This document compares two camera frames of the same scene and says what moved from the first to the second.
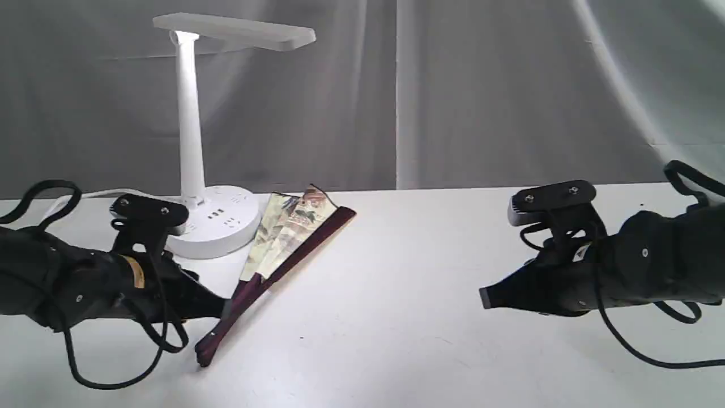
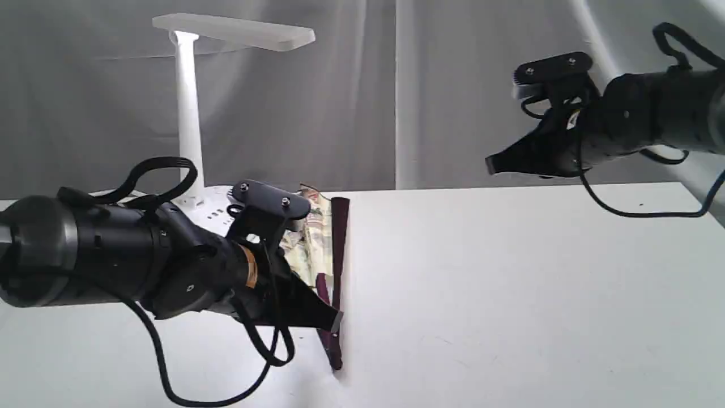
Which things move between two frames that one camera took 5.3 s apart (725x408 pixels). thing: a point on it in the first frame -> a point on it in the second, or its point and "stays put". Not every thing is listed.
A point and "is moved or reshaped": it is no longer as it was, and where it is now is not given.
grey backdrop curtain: [390, 95] stays put
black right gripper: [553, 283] -> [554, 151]
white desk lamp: [222, 220] stays put
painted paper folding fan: [288, 228] is moved or reshaped
